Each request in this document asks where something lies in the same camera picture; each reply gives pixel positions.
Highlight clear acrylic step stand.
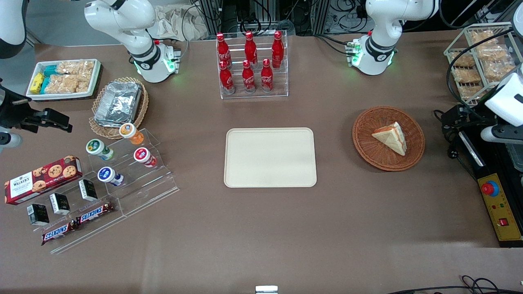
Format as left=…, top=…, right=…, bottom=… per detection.
left=16, top=176, right=127, bottom=254
left=87, top=129, right=180, bottom=218

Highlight white wire rack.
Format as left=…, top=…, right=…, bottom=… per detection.
left=444, top=22, right=523, bottom=107

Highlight clear bagged pastry packet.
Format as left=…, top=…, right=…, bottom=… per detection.
left=484, top=61, right=517, bottom=80
left=449, top=51, right=476, bottom=68
left=453, top=67, right=482, bottom=84
left=458, top=84, right=487, bottom=100
left=470, top=31, right=501, bottom=45
left=476, top=44, right=511, bottom=62

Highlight white rectangular snack bin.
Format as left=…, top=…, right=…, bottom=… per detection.
left=26, top=59, right=102, bottom=101

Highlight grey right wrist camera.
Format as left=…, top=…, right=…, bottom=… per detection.
left=0, top=131, right=22, bottom=151

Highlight blue lid yogurt cup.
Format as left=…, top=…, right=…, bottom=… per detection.
left=97, top=167, right=124, bottom=187

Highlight green lid yogurt cup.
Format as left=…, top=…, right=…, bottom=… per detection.
left=85, top=139, right=115, bottom=161

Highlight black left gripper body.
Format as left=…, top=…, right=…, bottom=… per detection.
left=458, top=107, right=497, bottom=134

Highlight orange lid yogurt cup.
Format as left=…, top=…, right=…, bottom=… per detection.
left=119, top=122, right=145, bottom=146

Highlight yellow emergency stop box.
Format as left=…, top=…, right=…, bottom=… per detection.
left=477, top=174, right=523, bottom=242

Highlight brown round wicker basket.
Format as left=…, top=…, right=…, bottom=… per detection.
left=352, top=106, right=425, bottom=172

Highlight silver metal strip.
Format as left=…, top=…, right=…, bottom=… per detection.
left=460, top=131, right=487, bottom=169

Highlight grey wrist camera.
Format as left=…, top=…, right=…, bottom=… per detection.
left=481, top=125, right=523, bottom=144
left=0, top=131, right=22, bottom=151

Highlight beige crumpled cloth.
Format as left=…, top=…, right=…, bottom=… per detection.
left=146, top=3, right=210, bottom=41

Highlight black cable with plug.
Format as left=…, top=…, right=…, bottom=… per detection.
left=447, top=145, right=478, bottom=180

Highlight triangular sandwich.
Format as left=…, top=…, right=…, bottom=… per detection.
left=371, top=122, right=408, bottom=156

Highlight tangle of background cables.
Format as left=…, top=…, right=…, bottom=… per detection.
left=223, top=0, right=295, bottom=35

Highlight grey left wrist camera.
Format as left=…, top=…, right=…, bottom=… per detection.
left=481, top=125, right=523, bottom=144

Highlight clear acrylic bottle rack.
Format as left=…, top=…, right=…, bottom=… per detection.
left=216, top=31, right=289, bottom=100

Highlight red lid yogurt cup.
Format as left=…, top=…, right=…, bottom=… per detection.
left=134, top=147, right=158, bottom=168

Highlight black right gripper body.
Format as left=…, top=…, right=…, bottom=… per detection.
left=0, top=80, right=44, bottom=132

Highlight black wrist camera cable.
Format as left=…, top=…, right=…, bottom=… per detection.
left=445, top=28, right=516, bottom=108

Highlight small black chocolate box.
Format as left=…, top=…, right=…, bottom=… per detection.
left=78, top=179, right=98, bottom=202
left=27, top=203, right=50, bottom=226
left=49, top=193, right=71, bottom=216

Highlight clear plastic container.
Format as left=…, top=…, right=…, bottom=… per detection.
left=507, top=143, right=523, bottom=172

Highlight black equipment cart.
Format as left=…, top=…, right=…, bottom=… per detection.
left=458, top=118, right=523, bottom=248

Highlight ribbed aluminium frame post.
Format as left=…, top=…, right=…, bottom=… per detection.
left=199, top=0, right=223, bottom=36

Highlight light tan wicker basket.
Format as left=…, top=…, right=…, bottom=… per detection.
left=89, top=77, right=149, bottom=140

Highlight black arm base cables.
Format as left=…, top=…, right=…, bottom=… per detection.
left=315, top=34, right=354, bottom=56

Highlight beige plastic tray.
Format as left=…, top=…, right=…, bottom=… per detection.
left=224, top=127, right=317, bottom=188

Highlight yellow snack packet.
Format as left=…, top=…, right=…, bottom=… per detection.
left=30, top=73, right=45, bottom=94

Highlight black floor cables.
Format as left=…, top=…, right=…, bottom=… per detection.
left=386, top=276, right=523, bottom=294

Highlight red cola bottle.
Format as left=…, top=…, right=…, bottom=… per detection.
left=272, top=31, right=284, bottom=69
left=242, top=60, right=256, bottom=94
left=219, top=60, right=235, bottom=95
left=261, top=58, right=274, bottom=93
left=244, top=31, right=258, bottom=68
left=216, top=33, right=232, bottom=68

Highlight Snickers bar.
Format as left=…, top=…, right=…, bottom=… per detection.
left=76, top=202, right=115, bottom=226
left=41, top=220, right=78, bottom=246

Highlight red Walkers cookie box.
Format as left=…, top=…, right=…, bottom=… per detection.
left=4, top=155, right=83, bottom=205

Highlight stack of foil trays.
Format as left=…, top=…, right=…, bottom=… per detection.
left=94, top=82, right=143, bottom=128

